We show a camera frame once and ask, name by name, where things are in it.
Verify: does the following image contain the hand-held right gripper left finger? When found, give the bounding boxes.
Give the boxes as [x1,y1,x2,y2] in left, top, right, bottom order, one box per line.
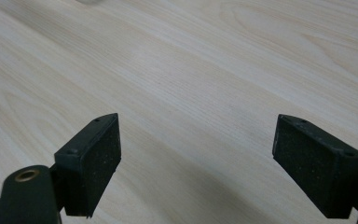
[53,112,122,218]

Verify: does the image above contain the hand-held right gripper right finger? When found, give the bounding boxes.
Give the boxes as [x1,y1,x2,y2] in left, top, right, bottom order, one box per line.
[271,113,358,219]

